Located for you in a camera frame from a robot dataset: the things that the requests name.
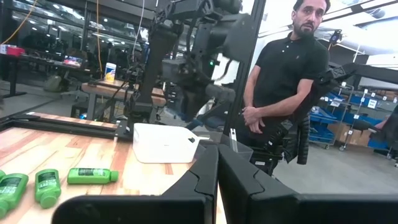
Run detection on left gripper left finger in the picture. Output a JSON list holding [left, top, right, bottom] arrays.
[[51, 143, 219, 224]]

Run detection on silver metal bracket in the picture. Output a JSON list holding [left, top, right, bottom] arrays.
[[229, 128, 239, 154]]

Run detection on yellow hanging cable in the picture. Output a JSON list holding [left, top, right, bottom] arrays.
[[95, 0, 104, 76]]

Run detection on red box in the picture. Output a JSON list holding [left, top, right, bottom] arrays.
[[0, 44, 26, 57]]

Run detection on white hanging cable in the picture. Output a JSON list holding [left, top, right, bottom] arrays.
[[131, 0, 146, 63]]

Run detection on rack of blue bins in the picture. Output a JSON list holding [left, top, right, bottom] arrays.
[[308, 82, 398, 151]]

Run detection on black aluminium table frame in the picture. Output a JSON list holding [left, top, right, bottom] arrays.
[[0, 0, 267, 141]]

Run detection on cardboard box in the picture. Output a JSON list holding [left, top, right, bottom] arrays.
[[327, 122, 373, 147]]

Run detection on white plastic bin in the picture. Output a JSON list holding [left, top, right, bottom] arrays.
[[132, 123, 210, 164]]

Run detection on person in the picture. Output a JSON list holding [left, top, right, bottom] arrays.
[[236, 0, 332, 175]]

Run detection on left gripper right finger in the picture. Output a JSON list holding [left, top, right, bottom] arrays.
[[217, 144, 398, 224]]

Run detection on yellow blue wipes canister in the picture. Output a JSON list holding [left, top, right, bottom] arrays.
[[104, 62, 118, 83]]

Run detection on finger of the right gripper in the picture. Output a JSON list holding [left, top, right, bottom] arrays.
[[193, 90, 208, 124], [182, 90, 195, 124]]

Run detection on lit laptop screen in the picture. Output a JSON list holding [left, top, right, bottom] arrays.
[[63, 55, 84, 68]]

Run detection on small green bottle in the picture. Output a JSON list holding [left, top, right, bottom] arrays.
[[34, 168, 62, 210], [0, 172, 30, 219], [67, 167, 120, 185]]

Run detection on grey transparent plastic bin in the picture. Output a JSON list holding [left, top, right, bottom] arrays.
[[217, 133, 254, 163]]

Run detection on blue disposable razor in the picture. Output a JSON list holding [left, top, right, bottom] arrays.
[[185, 119, 203, 131]]

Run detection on background wooden table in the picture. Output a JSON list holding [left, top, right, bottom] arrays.
[[81, 79, 167, 123]]

